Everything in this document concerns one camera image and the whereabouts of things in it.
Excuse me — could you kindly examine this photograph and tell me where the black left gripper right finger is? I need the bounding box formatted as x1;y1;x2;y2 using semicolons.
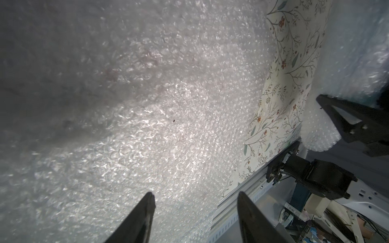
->
237;191;287;243

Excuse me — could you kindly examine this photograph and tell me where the blue glass bottle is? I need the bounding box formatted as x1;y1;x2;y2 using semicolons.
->
312;1;389;106

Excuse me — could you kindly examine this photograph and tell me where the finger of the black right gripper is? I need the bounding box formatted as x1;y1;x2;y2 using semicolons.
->
316;95;389;157

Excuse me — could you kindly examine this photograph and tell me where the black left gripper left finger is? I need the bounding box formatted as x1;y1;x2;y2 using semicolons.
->
105;192;156;243

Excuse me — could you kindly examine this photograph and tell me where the clear bubble wrap sheet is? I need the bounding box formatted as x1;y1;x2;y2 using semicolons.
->
0;0;389;243

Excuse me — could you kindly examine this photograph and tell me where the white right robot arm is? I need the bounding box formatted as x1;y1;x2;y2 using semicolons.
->
266;94;389;229

